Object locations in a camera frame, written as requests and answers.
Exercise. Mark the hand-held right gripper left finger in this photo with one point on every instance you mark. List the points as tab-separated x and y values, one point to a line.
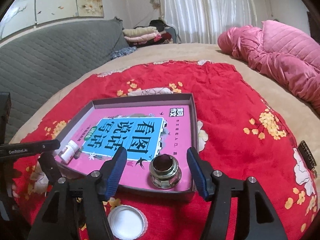
116	170

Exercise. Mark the pink rolled quilt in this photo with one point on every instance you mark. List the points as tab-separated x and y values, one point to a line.
287	67

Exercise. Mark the floral wall panel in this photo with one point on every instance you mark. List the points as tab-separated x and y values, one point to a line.
62	0

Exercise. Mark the pink book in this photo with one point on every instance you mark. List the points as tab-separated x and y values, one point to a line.
155	115

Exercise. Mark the red floral blanket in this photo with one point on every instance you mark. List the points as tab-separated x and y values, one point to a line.
225	105

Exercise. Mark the stack of folded clothes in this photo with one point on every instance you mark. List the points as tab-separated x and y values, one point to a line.
140	33

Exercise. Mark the blue patterned cloth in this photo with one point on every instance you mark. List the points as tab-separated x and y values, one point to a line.
122	52

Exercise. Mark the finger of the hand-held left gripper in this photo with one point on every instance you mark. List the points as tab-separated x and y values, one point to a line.
50	167

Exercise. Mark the small white pill bottle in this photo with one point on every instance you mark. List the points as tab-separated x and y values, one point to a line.
68	152

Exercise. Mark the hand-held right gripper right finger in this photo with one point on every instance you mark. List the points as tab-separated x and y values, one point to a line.
197	172

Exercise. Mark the white curtain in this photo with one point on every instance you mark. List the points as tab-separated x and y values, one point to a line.
205	10

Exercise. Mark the large metal flange nut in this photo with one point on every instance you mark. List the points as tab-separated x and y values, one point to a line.
165	177

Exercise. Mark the white plastic lid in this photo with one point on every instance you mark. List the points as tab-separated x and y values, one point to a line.
127	221

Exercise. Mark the pink quilted pillow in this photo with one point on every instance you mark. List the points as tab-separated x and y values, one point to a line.
287	40

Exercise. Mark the grey cardboard box tray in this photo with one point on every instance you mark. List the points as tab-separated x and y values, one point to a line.
155	192

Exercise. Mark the black blanket label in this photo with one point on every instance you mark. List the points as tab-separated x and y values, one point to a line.
307	155

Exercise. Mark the beige bed sheet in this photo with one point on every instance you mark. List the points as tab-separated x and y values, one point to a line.
200	52

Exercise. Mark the grey quilted headboard cover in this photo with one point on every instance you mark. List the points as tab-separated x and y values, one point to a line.
50	60

